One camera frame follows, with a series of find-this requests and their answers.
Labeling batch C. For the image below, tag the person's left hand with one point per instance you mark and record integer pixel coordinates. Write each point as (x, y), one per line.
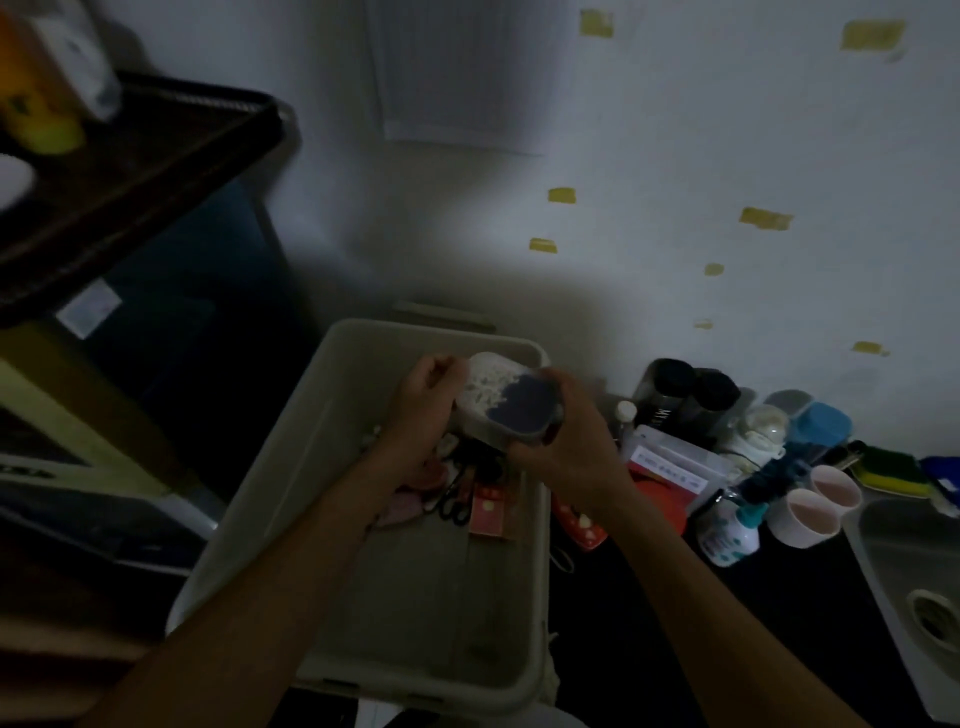
(420, 420)

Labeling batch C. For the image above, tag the person's right hand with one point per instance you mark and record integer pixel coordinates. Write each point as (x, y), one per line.
(585, 457)

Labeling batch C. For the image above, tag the clear bottle white cap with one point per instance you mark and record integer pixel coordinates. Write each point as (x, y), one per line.
(624, 424)

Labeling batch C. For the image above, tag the red heart shaped tin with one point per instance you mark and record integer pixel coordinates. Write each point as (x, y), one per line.
(581, 529)

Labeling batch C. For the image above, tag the black scissors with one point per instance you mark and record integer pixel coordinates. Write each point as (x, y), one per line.
(450, 499)

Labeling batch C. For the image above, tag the clear cotton swab box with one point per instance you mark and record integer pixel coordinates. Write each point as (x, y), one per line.
(502, 401)

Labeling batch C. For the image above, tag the zip pouch red label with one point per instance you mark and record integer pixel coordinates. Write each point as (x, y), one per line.
(679, 457)

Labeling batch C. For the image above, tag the orange red round jar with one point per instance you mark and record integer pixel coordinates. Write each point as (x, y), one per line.
(664, 510)

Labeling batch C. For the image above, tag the small red box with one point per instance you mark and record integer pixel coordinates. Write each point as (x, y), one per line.
(491, 514)

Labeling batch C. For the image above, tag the white lotion bottle teal cap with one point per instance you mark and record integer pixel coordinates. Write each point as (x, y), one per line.
(724, 540)

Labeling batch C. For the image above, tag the cream plush covered bottle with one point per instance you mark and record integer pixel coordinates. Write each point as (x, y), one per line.
(757, 439)

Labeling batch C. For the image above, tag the white plastic storage bin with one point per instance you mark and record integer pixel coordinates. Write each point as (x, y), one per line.
(412, 600)

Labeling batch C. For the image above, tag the white cup pink inside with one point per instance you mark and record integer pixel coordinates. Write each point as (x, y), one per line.
(838, 487)
(802, 521)

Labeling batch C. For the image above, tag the blue plastic bottle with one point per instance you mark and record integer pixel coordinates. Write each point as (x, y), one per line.
(821, 431)

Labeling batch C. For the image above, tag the person's right forearm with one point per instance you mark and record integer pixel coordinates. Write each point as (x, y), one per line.
(727, 630)

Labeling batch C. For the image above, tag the person's left forearm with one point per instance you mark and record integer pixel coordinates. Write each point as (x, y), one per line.
(240, 615)

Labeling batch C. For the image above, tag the black table countertop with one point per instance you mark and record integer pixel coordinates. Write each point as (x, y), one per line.
(787, 637)

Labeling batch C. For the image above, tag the yellow green sponge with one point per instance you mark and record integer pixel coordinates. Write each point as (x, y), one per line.
(892, 469)

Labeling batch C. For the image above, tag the steel sink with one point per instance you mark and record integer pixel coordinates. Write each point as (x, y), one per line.
(907, 562)

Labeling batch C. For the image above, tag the white sticker label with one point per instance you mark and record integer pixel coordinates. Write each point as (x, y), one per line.
(88, 309)

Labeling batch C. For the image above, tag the blue scouring pad pack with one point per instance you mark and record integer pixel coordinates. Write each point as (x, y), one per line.
(943, 476)

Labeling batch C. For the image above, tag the black woven tray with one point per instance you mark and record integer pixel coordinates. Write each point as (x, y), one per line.
(165, 165)

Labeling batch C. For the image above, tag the white shallow dish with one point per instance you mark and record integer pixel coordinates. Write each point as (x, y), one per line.
(13, 184)

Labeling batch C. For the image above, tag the orange yellow bottle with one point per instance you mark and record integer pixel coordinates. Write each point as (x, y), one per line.
(37, 97)

